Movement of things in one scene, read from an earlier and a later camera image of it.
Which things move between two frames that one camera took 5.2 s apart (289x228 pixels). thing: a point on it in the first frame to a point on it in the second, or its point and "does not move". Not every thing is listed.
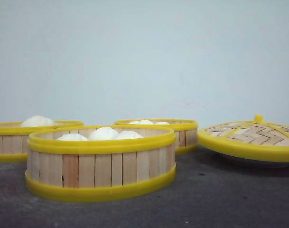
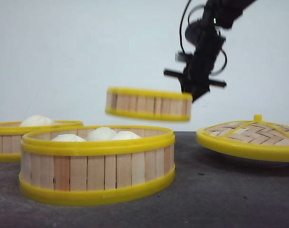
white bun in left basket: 37,120 does not move
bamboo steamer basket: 185,131 to 148,104
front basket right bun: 128,134 does not move
